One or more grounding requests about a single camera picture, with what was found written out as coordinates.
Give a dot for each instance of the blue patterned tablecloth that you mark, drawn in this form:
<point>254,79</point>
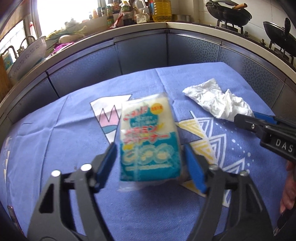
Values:
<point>69,132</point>

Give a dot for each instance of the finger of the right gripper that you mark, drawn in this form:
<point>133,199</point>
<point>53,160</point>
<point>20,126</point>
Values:
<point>266,118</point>
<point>257,126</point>

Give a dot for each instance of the sponge pack blue white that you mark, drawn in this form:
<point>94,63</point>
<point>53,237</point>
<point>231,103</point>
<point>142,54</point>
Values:
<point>150,150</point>

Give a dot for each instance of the green onions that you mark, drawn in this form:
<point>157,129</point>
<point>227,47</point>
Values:
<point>74,35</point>

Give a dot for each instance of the yellow cooking oil bottle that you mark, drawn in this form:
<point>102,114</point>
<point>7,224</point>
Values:
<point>162,11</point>

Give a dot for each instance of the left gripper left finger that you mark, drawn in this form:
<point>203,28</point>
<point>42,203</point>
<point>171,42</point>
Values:
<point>67,209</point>

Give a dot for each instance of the right hand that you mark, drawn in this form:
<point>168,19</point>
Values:
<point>288,196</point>

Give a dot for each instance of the black wok wooden handle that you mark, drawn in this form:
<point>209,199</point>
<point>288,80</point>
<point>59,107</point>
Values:
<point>238,17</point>

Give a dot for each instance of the white tissue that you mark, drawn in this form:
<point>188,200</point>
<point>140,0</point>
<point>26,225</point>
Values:
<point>222,105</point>

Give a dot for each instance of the grey kitchen cabinets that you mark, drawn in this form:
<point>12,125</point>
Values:
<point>147,50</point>

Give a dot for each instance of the chrome faucet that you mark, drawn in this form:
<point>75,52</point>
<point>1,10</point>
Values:
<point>29,40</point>

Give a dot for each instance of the gas stove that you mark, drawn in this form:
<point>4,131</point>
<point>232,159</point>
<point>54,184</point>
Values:
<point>256,30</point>

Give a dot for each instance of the white patterned basin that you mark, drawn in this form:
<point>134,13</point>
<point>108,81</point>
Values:
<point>32,55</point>

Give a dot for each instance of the black frying pan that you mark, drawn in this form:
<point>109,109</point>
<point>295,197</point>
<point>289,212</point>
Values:
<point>281,36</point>

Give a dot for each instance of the white plastic jug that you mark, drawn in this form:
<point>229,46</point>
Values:
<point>142,15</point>

